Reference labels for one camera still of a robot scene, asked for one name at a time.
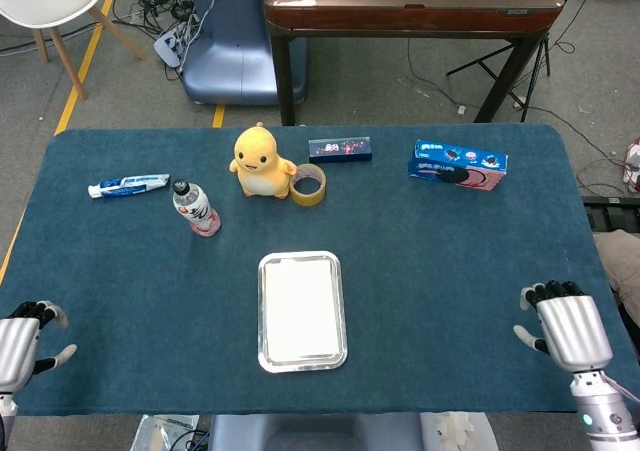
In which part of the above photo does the blue felt table cloth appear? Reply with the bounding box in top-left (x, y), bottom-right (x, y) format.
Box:
top-left (0, 123), bottom-right (636, 417)

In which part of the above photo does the shiny metal tray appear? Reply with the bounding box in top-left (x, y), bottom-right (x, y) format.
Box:
top-left (257, 250), bottom-right (349, 375)

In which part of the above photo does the dark blue narrow box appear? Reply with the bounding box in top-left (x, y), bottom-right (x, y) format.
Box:
top-left (308, 136), bottom-right (373, 164)

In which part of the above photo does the long black floor cable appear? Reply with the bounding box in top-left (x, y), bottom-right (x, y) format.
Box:
top-left (406, 35), bottom-right (631, 197)

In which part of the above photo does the brown mahjong table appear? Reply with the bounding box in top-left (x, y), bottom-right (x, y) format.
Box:
top-left (263, 0), bottom-right (566, 126)

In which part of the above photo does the blue white toothpaste tube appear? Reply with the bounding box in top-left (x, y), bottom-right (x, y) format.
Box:
top-left (87, 172), bottom-right (172, 199)

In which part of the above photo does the white power strip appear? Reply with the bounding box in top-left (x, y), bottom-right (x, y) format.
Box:
top-left (153, 20), bottom-right (199, 67)

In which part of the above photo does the black tripod stand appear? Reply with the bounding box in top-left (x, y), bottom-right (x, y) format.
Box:
top-left (446, 0), bottom-right (586, 122)

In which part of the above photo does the white crumpled paper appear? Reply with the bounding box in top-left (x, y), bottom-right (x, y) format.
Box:
top-left (419, 410), bottom-right (499, 451)

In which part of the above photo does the blue grey machine base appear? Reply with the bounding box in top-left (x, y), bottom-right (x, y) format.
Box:
top-left (180, 0), bottom-right (309, 106)

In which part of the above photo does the yellow plush dinosaur toy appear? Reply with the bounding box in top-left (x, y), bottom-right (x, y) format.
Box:
top-left (229, 122), bottom-right (299, 201)

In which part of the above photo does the clear pink drink bottle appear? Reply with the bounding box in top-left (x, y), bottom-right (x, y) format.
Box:
top-left (171, 178), bottom-right (222, 238)

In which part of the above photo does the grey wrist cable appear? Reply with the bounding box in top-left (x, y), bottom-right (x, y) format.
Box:
top-left (602, 373), bottom-right (640, 402)

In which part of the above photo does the yellow tape roll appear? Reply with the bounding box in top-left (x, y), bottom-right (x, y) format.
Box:
top-left (290, 163), bottom-right (328, 207)

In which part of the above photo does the blue pink cookie box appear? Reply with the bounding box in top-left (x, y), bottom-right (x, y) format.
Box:
top-left (407, 138), bottom-right (509, 193)

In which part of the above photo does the blue grey robot torso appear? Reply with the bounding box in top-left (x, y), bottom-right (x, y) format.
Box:
top-left (207, 413), bottom-right (424, 451)

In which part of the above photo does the black metal rail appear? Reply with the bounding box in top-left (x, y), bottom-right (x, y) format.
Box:
top-left (582, 195), bottom-right (640, 232)

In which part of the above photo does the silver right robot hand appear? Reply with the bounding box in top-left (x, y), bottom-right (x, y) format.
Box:
top-left (513, 279), bottom-right (615, 373)

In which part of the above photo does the pink white bag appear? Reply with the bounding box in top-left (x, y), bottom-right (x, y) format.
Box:
top-left (622, 138), bottom-right (640, 192)

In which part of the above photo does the clear plastic bag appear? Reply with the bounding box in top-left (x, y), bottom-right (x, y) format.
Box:
top-left (132, 413), bottom-right (201, 451)

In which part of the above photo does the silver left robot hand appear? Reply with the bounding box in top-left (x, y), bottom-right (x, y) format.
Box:
top-left (0, 299), bottom-right (79, 393)

